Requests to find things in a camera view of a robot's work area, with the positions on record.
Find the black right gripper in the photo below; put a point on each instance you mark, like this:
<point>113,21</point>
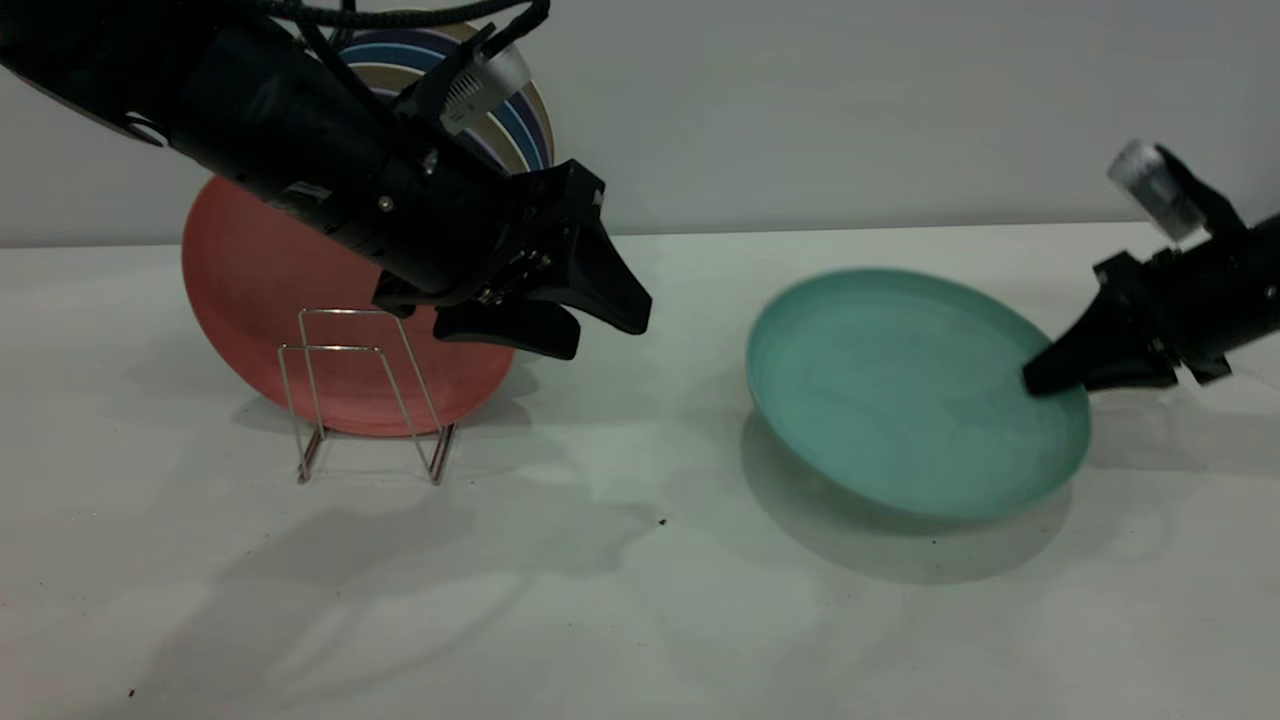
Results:
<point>1200,300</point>

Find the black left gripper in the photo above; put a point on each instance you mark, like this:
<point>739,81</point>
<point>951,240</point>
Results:
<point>470,230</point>

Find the green round plate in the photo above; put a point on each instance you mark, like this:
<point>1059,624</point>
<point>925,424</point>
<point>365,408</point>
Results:
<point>900,400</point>

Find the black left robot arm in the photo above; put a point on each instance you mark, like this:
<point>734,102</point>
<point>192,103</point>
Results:
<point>200,90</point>

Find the beige round plate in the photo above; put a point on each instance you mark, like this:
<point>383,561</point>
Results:
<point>385,75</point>
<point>549,122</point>

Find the pink round plate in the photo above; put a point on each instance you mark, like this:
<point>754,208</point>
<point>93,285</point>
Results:
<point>260,300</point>

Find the blue plate with light rim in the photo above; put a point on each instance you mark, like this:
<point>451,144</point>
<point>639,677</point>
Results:
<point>390,55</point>

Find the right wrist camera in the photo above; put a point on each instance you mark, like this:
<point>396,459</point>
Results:
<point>1160,190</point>

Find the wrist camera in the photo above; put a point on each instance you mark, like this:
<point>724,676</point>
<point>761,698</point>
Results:
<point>1160,190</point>
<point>480,90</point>

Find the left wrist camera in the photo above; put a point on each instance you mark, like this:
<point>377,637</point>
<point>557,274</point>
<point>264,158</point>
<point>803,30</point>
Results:
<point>480,90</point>

